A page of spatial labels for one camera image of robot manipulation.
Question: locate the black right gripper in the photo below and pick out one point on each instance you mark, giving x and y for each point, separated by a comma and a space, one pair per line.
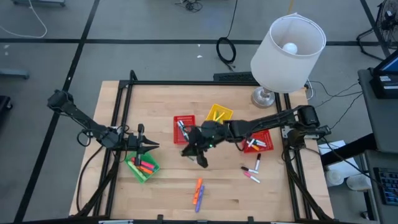
208, 133

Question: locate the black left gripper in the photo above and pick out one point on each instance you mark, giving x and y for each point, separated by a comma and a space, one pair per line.
133, 143

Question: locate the red plastic basket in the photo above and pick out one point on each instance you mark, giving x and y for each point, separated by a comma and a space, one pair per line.
267, 137
178, 140

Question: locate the green plastic basket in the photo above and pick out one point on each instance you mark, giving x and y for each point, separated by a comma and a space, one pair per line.
157, 169

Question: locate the orange highlighter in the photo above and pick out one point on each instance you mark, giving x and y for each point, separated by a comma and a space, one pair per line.
145, 170
198, 190

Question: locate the blue dry-erase marker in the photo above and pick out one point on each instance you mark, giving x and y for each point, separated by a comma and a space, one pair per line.
179, 124
183, 128

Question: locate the purple highlighter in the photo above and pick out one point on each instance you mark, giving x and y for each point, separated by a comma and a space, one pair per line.
200, 199

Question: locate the pink cap fine marker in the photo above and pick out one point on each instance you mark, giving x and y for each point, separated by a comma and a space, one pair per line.
247, 174

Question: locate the orange cap fine marker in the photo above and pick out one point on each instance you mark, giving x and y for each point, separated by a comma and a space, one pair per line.
257, 148

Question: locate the teal cap fine marker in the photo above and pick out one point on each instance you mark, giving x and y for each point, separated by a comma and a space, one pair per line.
261, 145
258, 141

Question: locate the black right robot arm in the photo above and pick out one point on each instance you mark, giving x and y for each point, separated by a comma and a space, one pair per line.
270, 121

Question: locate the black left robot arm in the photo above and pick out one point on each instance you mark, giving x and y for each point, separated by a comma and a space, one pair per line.
81, 118

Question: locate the yellow plastic basket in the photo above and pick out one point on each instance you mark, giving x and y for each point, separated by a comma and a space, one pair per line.
228, 113

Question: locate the black keyboard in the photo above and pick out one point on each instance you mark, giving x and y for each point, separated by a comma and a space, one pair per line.
233, 77

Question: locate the white shade table lamp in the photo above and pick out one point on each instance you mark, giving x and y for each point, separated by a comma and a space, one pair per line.
280, 71

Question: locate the white round container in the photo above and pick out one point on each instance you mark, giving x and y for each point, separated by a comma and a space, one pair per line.
357, 183
334, 178

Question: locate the white paper sheet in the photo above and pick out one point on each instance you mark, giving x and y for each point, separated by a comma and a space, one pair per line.
337, 146

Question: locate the black equipment base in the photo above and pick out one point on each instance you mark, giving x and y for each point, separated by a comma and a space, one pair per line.
4, 104

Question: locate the grey furniture foot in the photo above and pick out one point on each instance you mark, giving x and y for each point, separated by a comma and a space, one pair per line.
14, 74

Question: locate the black desk crossbar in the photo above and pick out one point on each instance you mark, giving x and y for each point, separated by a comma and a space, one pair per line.
348, 151

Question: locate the grey cart base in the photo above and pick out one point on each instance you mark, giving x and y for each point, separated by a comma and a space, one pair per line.
37, 2

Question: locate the grey desk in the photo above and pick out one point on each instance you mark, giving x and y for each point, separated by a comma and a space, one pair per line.
373, 202
382, 124

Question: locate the black box with labels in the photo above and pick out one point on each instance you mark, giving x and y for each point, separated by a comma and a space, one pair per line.
379, 90

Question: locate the backlit keyboard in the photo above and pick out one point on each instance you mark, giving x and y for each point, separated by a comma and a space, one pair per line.
388, 186

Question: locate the laptop computer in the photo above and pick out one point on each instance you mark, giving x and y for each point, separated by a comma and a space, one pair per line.
390, 65

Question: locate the black floor fan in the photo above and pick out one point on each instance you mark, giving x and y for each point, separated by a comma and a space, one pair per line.
388, 15

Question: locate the black aluminium table frame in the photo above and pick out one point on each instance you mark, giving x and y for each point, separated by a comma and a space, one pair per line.
186, 82

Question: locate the black table edge bracket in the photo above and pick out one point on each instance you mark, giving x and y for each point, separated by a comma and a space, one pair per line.
250, 219
160, 218

